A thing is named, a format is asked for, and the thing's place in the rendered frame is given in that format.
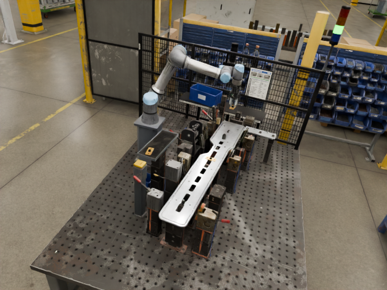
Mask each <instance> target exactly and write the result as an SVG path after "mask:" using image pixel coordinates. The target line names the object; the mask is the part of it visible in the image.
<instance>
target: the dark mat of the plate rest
mask: <svg viewBox="0 0 387 290"><path fill-rule="evenodd" d="M176 136H177V135H176V134H174V133H171V132H167V131H164V130H162V131H161V132H160V133H159V134H158V135H157V136H156V137H155V138H154V139H153V140H152V141H151V142H150V143H149V144H148V145H147V146H146V147H145V148H143V149H142V150H141V151H140V152H139V154H142V155H145V156H147V157H151V158H154V159H156V157H157V156H158V155H159V154H160V153H161V152H162V151H163V149H164V148H165V147H166V146H167V145H168V144H169V143H170V142H171V141H172V140H173V139H174V138H175V137H176ZM149 147H150V148H154V150H153V152H152V153H151V155H146V154H145V153H146V151H147V149H148V148H149Z"/></svg>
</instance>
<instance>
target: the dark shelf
mask: <svg viewBox="0 0 387 290"><path fill-rule="evenodd" d="M178 101H180V102H183V103H186V104H191V105H195V106H198V107H201V108H205V109H209V110H213V109H212V108H211V107H210V106H207V105H204V104H201V103H199V102H196V101H193V100H190V99H189V92H185V93H184V94H183V95H182V96H181V97H180V98H178ZM230 107H231V106H230V104H229V102H226V104H225V111H224V114H227V115H231V116H235V115H236V111H237V110H239V111H241V112H242V114H241V118H242V119H245V118H246V116H247V115H248V116H252V117H255V119H254V122H257V123H260V124H262V123H263V121H264V119H265V116H266V114H267V112H262V111H260V110H255V109H251V108H247V107H244V106H240V105H236V107H235V108H234V110H232V109H230Z"/></svg>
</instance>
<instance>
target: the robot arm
mask: <svg viewBox="0 0 387 290"><path fill-rule="evenodd" d="M177 67H180V68H183V69H185V68H188V69H190V70H193V71H196V72H199V73H202V74H205V75H208V76H210V77H213V78H216V79H220V80H221V81H222V82H223V83H228V82H229V81H230V79H231V77H233V80H232V86H233V87H232V90H231V91H230V92H229V99H230V100H229V101H230V102H229V104H230V106H231V107H232V102H233V100H235V103H234V106H233V107H235V106H236V105H237V103H238V102H239V100H240V90H241V87H240V86H241V82H242V77H243V73H244V66H243V65H241V64H236V65H235V66H234V67H232V66H225V65H223V66H222V65H220V66H219V68H216V67H213V66H211V65H208V64H205V63H202V62H199V61H197V60H193V59H190V58H189V57H188V56H187V51H186V49H185V48H184V47H183V46H182V45H177V46H175V47H173V49H172V51H171V52H170V54H169V56H168V62H167V64H166V66H165V68H164V69H163V71H162V73H161V75H160V77H159V78H158V80H157V82H156V83H155V85H152V87H151V89H150V90H149V92H148V93H145V94H144V96H143V114H142V117H141V122H142V123H144V124H147V125H154V124H157V123H158V122H159V117H158V113H157V106H158V103H159V101H160V99H161V98H162V96H163V94H164V89H165V87H166V86H167V84H168V82H169V80H170V79H171V77H172V75H173V74H174V72H175V71H176V68H177Z"/></svg>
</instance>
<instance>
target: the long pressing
mask: <svg viewBox="0 0 387 290"><path fill-rule="evenodd" d="M244 129H245V127H244V126H243V125H239V124H236V123H232V122H229V121H225V120H224V121H222V122H221V124H220V125H219V127H218V128H217V130H216V131H215V132H214V134H213V135H212V137H211V138H210V142H211V144H212V145H213V147H212V148H211V150H210V151H209V152H208V153H206V154H201V155H199V157H198V158H197V160H196V161H195V163H194V164H193V165H192V167H191V168H190V170H189V171H188V173H187V174H186V175H185V177H184V178H183V180H182V181H181V182H180V184H179V185H178V187H177V188H176V190H175V191H174V192H173V194H172V195H171V196H170V198H169V200H168V201H167V202H166V204H165V205H164V206H163V208H162V210H160V212H159V214H158V217H159V218H160V219H161V220H163V221H165V222H167V223H170V224H172V225H175V226H178V227H181V228H183V227H186V226H187V225H188V223H189V222H190V220H191V218H192V217H193V215H194V213H195V211H196V209H197V208H198V206H199V204H200V202H201V200H202V198H203V197H204V195H205V194H206V192H207V189H208V188H209V186H210V185H211V183H212V181H213V179H214V177H215V176H216V174H217V172H218V170H219V168H220V166H221V165H222V163H223V161H224V160H225V158H226V156H227V154H228V152H229V151H230V150H232V149H234V148H235V146H236V144H237V142H238V141H239V139H240V137H241V135H242V133H243V131H244ZM228 130H229V132H227V131H228ZM224 133H225V134H226V139H222V135H223V134H224ZM219 142H223V144H219ZM217 146H218V147H220V149H219V150H216V147H217ZM214 151H215V152H217V153H216V155H215V157H214V158H215V159H217V160H216V161H215V162H214V161H211V163H210V165H209V166H208V168H206V167H204V166H205V164H206V163H207V161H208V159H205V157H206V156H209V157H210V156H211V155H212V153H213V152H214ZM202 169H206V171H205V173H204V174H200V172H201V171H202ZM211 169H212V170H211ZM198 176H199V177H201V179H200V181H199V182H198V183H197V182H195V180H196V178H197V177H198ZM192 185H195V186H196V187H195V189H194V190H193V192H190V191H189V189H190V187H191V186H192ZM186 194H189V195H190V197H189V199H188V200H187V201H185V203H184V204H182V203H181V201H182V199H183V198H184V197H185V195H186ZM179 204H182V205H184V206H183V208H182V210H181V211H180V212H177V211H176V209H177V207H178V206H179Z"/></svg>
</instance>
